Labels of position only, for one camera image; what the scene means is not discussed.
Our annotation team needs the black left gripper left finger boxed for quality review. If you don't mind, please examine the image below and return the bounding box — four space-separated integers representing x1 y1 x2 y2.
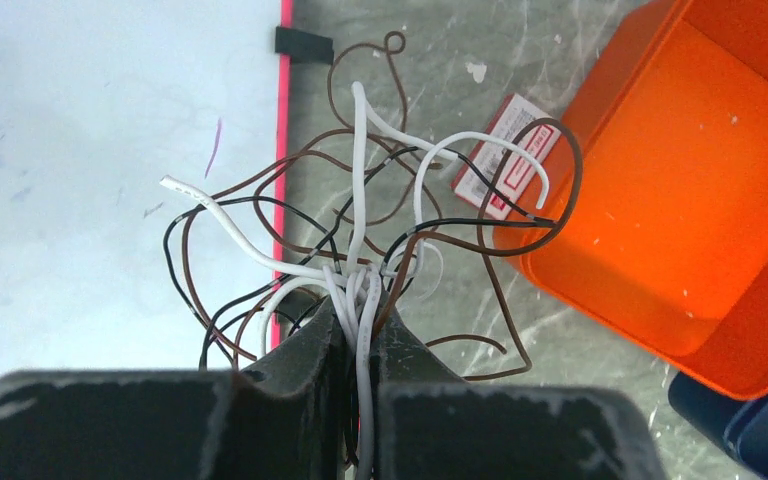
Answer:
0 304 348 479

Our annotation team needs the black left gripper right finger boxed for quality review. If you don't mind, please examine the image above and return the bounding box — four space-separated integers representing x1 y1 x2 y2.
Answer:
357 307 665 479

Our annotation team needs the white cable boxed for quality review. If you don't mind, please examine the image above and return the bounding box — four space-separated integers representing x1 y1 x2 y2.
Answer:
160 82 551 480

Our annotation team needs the black cable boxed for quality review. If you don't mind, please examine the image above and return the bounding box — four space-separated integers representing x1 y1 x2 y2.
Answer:
163 146 558 371

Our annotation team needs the brown cable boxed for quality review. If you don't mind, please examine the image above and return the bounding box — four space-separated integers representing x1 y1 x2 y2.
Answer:
181 31 584 383

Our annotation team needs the red and white small box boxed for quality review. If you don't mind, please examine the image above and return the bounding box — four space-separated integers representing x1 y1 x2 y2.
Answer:
452 93 561 220

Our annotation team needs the orange plastic bin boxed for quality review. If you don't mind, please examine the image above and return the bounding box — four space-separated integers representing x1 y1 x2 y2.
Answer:
512 1 768 400

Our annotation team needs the dark blue plastic bin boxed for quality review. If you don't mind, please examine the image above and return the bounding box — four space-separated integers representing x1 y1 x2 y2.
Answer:
668 373 768 479

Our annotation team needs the pink-framed whiteboard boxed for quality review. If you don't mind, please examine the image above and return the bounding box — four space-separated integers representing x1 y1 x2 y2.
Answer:
0 1 291 377

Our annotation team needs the black whiteboard clip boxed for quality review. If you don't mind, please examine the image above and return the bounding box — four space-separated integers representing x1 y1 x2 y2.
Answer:
274 26 335 65

